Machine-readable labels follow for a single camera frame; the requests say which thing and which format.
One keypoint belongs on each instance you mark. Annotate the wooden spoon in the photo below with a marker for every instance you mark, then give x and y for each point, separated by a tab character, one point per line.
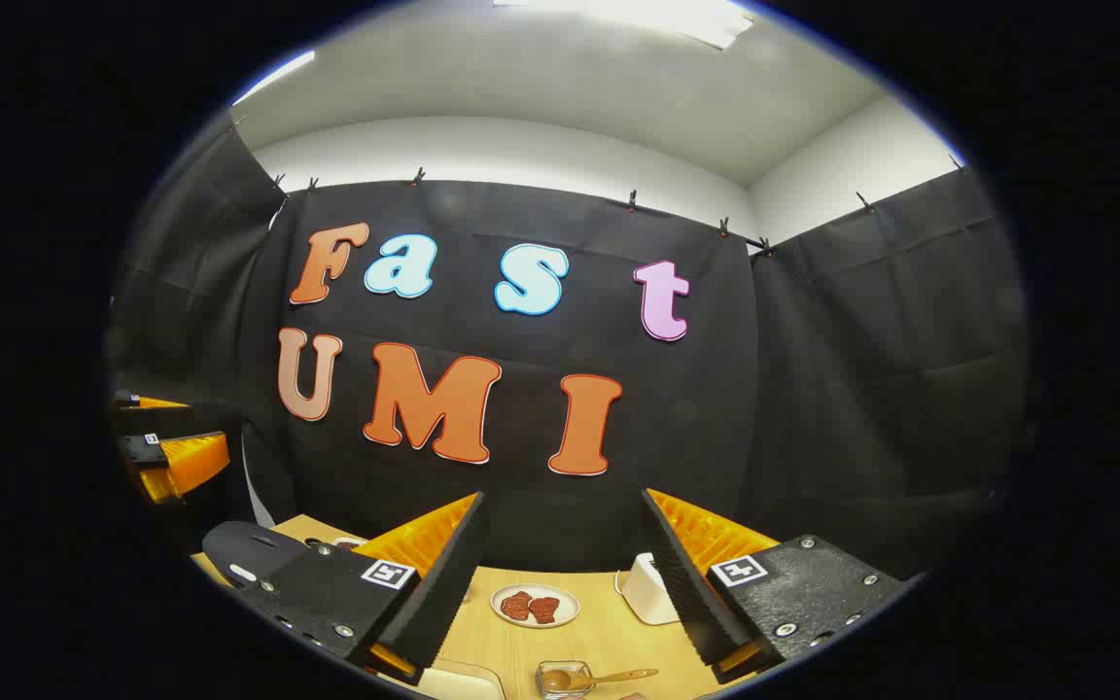
618	676

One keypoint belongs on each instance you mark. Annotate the white toaster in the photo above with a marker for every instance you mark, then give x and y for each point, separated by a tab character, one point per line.
652	593

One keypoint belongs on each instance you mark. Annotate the red meat piece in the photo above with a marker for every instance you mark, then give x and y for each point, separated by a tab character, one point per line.
515	605
544	611

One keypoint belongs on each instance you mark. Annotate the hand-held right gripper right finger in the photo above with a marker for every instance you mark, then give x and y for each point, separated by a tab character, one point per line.
691	583

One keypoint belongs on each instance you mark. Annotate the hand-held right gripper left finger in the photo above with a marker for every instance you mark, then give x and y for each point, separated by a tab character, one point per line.
443	583

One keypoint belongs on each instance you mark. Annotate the clear tray of white rice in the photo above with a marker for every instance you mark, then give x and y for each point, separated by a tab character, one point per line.
458	682

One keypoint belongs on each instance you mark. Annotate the black backdrop cloth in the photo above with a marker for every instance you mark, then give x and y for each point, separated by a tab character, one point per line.
813	389

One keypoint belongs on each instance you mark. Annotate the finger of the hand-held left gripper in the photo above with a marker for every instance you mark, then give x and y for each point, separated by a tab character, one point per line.
157	402
186	462

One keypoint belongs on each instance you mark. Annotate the white round plate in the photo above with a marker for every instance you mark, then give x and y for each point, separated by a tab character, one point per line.
565	593

